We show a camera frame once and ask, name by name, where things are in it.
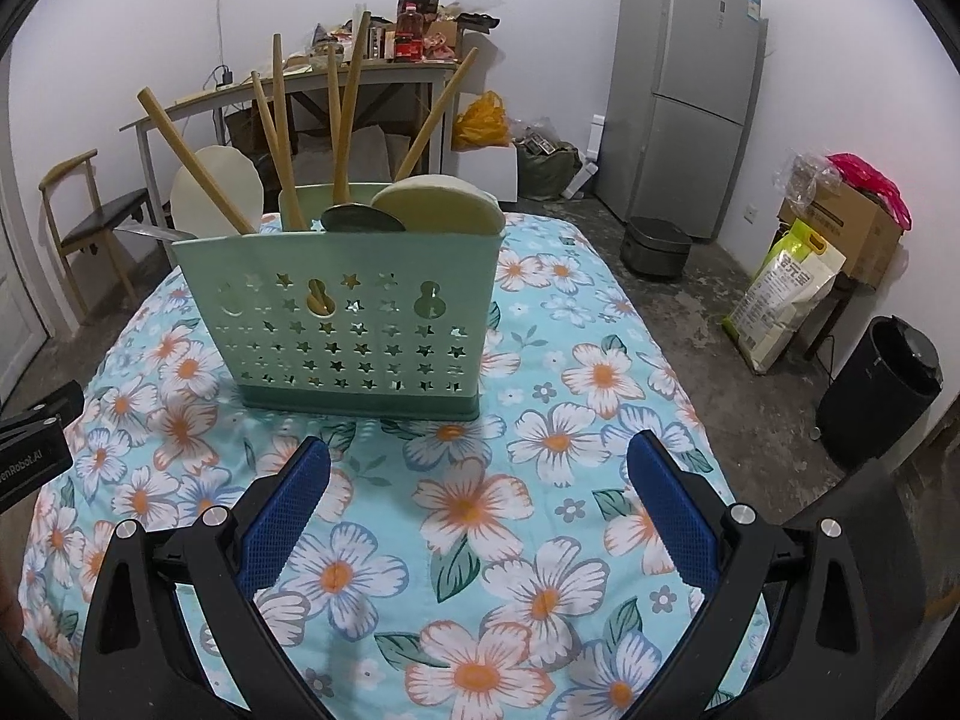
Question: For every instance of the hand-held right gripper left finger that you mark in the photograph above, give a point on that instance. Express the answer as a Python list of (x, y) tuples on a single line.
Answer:
[(285, 517)]

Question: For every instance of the yellow plastic bag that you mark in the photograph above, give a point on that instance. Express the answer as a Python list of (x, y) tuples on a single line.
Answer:
[(480, 120)]

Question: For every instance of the blue floral blanket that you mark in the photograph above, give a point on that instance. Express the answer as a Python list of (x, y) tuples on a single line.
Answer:
[(540, 360)]

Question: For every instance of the large open cardboard box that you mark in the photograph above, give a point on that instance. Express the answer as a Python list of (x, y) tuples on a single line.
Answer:
[(855, 232)]

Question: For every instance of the clutter of boxes and packets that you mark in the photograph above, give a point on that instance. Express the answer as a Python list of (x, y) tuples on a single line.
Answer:
[(450, 34)]

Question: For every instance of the pink plastic bag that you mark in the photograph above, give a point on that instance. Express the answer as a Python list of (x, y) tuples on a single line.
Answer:
[(870, 180)]

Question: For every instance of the black power adapter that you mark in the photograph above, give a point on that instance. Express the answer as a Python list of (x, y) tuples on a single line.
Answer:
[(224, 77)]

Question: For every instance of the yellow green rice bag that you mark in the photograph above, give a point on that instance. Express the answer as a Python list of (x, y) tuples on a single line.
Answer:
[(787, 292)]

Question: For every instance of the long grey wooden table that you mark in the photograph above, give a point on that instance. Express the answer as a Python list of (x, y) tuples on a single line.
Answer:
[(375, 71)]

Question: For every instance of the green sack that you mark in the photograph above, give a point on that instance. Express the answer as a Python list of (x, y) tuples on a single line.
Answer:
[(547, 165)]

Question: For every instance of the green perforated utensil holder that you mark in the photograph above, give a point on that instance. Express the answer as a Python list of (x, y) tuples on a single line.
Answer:
[(337, 330)]

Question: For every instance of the wooden chair with dark seat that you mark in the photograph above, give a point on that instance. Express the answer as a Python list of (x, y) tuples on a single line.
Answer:
[(105, 214)]

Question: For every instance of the black trash bin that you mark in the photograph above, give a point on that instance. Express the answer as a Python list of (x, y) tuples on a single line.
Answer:
[(877, 390)]

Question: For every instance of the white box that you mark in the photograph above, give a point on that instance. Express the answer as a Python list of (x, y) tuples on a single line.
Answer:
[(487, 172)]

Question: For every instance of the clear plastic bag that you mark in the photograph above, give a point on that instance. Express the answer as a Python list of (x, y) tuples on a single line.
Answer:
[(806, 172)]

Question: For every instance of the bundle of wooden chopsticks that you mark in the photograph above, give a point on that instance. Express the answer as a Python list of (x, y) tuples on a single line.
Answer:
[(341, 165)]

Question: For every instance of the cooking oil bottle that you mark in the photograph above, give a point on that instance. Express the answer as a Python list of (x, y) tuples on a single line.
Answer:
[(409, 37)]

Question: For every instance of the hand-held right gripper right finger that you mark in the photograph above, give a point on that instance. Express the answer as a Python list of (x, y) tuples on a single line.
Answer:
[(671, 510)]

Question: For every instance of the small white ceramic spoon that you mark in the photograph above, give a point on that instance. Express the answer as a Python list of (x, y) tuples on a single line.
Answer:
[(442, 206)]

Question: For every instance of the brown cardboard box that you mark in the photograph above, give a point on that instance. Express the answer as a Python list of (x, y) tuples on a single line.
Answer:
[(241, 131)]

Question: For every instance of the large white ceramic spoon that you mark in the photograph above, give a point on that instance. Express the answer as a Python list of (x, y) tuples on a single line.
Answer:
[(232, 172)]

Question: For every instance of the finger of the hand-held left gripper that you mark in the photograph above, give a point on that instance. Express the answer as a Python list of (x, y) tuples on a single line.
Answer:
[(45, 412)]

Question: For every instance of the black rice cooker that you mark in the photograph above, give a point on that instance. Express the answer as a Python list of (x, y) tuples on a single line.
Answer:
[(656, 247)]

